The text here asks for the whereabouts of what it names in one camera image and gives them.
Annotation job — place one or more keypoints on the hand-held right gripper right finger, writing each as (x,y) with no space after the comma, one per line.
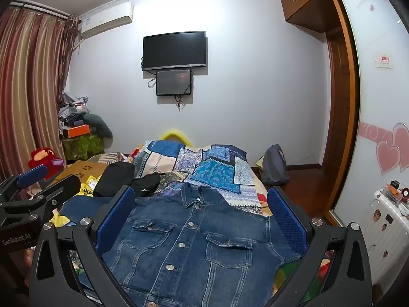
(286,222)

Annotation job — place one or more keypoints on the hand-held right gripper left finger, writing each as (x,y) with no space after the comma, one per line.
(116,219)

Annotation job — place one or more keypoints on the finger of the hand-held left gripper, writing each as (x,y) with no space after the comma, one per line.
(32,173)
(65,185)

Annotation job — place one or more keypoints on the blue denim jacket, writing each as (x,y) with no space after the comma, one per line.
(191,246)

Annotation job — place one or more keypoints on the red plush toy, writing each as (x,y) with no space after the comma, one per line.
(41,160)

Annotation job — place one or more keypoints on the yellow cloth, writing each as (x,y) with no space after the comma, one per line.
(87,188)

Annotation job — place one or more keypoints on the tan paw print blanket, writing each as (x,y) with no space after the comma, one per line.
(83,167)

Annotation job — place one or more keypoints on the beige cartoon fleece blanket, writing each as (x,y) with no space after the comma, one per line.
(262,200)

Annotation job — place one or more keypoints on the large black garment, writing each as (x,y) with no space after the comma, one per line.
(111,176)

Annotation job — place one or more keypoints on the black garment with white label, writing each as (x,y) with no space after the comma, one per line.
(145,184)

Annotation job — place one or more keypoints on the cartoon print bed sheet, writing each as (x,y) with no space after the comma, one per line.
(282,276)

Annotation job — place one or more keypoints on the orange box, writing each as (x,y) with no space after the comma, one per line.
(78,131)

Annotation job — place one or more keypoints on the grey backpack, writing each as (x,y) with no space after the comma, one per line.
(274,166)

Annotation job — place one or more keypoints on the grey-green cushion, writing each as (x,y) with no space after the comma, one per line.
(99,124)

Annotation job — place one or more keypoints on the pile of mixed clutter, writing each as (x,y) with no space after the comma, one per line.
(72,108)

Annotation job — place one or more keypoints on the blue patchwork quilt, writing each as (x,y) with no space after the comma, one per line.
(217,172)

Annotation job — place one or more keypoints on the striped red curtain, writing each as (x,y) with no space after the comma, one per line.
(25,86)

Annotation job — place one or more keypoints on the yellow foam tube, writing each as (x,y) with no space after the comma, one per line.
(175,135)

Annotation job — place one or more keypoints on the small black gadget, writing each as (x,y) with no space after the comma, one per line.
(394,184)

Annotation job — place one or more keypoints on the red round gadget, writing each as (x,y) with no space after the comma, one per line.
(405,195)

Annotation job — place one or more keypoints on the wooden door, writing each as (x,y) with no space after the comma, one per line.
(338,102)

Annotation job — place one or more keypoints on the frosted wardrobe sliding door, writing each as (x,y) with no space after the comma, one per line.
(377,86)

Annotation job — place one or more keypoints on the white air conditioner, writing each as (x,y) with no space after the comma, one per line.
(107,19)

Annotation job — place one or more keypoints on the white label sticker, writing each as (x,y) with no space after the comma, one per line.
(385,61)

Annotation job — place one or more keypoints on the wooden overhead cabinet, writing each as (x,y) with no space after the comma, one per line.
(303,3)

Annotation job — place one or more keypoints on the small wall-mounted monitor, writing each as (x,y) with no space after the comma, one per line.
(173,82)

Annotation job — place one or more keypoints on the curtain rail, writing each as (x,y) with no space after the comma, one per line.
(41,8)

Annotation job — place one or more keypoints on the wall-mounted black television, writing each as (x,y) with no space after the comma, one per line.
(174,50)

